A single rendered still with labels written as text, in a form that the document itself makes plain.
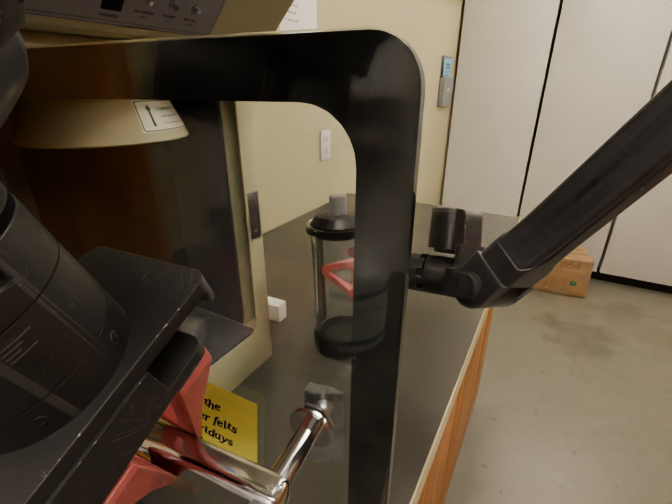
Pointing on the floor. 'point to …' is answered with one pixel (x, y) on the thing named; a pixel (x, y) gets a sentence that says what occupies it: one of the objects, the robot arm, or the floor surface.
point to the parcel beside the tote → (569, 275)
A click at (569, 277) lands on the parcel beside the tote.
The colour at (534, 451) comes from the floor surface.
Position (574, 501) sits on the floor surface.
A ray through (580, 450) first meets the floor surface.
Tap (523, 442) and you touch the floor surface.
